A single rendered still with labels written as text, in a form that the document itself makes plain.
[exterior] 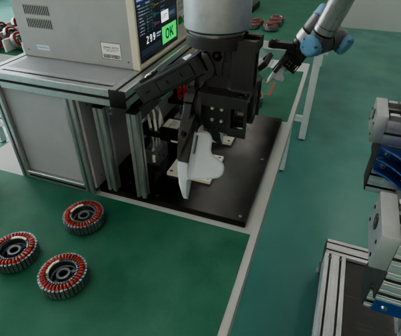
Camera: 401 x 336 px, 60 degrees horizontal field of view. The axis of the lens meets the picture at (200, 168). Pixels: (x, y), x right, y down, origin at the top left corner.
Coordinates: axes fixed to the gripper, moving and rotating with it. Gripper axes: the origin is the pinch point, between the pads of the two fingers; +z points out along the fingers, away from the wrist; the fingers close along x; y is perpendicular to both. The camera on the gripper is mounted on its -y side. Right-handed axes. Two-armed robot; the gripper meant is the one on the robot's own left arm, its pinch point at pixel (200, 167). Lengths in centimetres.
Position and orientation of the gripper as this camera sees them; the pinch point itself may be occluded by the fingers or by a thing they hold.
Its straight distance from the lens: 51.9
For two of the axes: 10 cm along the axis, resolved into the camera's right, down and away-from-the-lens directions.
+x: 3.7, -5.5, 7.5
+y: 9.3, 2.2, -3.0
